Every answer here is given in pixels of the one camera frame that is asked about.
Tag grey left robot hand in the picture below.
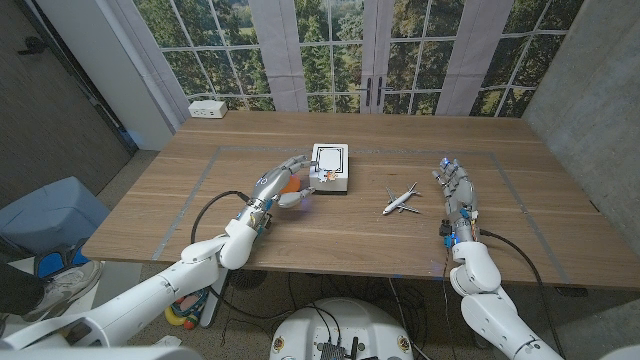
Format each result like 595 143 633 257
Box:
249 154 318 210

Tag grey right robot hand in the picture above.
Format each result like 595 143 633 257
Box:
431 157 480 221

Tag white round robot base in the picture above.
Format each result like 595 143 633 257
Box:
268 297 415 360

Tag orange ball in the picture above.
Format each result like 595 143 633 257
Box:
279 173 302 195

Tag white toy airplane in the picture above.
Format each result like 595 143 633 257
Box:
382 181 422 217

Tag yellow toy banana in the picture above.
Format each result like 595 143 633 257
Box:
163 304 187 327

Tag white square box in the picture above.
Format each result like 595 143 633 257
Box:
308 143 350 194

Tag white power strip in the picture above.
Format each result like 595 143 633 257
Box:
187 99 229 120

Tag black round grille device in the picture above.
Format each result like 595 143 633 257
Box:
228 268 269 291

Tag white table leg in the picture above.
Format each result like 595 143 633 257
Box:
199 267 232 329

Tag printed window garden backdrop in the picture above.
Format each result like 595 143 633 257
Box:
107 0 586 119

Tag basket of toys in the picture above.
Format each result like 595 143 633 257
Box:
169 287 210 331

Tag white paper sheet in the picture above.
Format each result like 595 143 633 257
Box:
149 335 184 349

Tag dark wooden door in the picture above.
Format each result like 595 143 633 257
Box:
0 0 139 211

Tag grey sneaker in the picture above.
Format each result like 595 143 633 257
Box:
20 258 105 323

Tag dark trouser leg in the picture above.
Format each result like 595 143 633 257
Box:
0 259 46 316

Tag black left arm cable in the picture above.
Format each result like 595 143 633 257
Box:
189 189 252 246

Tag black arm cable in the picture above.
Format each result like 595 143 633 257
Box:
478 228 569 360
189 189 252 246

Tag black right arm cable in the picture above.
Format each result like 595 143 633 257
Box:
478 228 569 360

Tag black door handle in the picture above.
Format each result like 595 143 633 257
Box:
17 36 50 56

